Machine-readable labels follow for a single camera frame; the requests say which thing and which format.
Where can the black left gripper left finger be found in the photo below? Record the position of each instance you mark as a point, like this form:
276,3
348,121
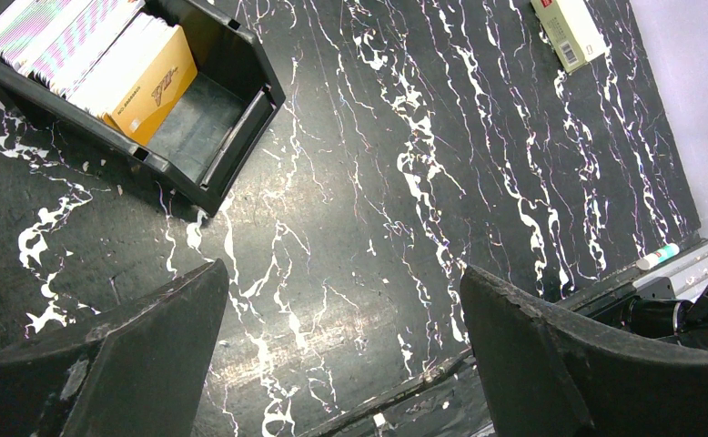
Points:
135,370

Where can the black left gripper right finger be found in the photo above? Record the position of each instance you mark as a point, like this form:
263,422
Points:
548,371

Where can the black plastic card bin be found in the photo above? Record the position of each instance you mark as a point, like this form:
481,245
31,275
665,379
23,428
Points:
205,141

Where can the gold credit card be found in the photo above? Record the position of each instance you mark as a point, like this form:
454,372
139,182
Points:
147,104

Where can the stack of white cards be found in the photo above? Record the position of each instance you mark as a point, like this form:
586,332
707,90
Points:
90,53

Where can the white green marker pen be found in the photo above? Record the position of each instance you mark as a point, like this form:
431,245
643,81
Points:
658,257

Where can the white cardboard box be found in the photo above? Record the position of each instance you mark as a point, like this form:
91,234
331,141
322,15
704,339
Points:
572,31

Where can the aluminium frame rail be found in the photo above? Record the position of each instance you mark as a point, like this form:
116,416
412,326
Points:
683,277

